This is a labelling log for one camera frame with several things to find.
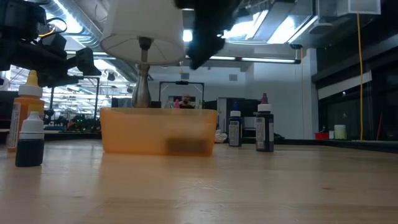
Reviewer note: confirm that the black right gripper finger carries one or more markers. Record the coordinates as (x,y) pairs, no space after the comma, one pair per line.
(194,60)
(211,42)

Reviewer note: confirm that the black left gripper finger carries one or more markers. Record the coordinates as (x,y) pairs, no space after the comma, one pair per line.
(88,62)
(65,81)

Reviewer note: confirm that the large yellow food colouring bottle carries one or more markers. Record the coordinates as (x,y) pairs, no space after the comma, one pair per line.
(26,104)

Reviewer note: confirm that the small black dropper bottle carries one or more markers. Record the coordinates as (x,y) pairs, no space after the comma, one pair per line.
(29,152)

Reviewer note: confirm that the large blue food colouring bottle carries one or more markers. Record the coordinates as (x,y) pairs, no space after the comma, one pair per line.
(235,130)

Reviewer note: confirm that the orange translucent plastic bin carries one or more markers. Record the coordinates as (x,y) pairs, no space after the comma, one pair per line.
(133,133)

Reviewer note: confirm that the large purple food colouring bottle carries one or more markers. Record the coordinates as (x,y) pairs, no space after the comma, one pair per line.
(267,133)

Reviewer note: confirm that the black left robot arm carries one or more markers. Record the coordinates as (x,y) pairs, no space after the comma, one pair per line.
(18,18)

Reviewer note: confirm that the long ceiling light bar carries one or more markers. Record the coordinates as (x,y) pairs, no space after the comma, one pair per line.
(267,60)
(104,55)

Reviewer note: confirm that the person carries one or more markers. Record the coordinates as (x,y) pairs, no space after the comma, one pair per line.
(186,100)

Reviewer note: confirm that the black background monitor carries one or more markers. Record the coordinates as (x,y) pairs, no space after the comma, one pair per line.
(3,105)

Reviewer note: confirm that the white shade silver table lamp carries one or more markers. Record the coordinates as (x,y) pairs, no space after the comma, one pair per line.
(143,21)

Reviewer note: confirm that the black monitor on stand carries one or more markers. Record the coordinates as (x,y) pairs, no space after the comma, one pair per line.
(248,107)

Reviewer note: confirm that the clear crumpled plastic wrapper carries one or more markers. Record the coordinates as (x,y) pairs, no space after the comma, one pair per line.
(221,137)

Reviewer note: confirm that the small red bin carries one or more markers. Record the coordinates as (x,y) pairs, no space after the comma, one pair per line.
(321,136)

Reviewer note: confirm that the pale green container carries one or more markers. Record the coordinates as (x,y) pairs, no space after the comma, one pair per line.
(340,133)

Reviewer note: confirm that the grey wall vent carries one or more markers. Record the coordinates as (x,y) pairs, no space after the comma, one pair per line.
(233,77)

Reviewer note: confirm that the black ceiling camera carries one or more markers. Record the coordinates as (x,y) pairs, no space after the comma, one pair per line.
(295,46)

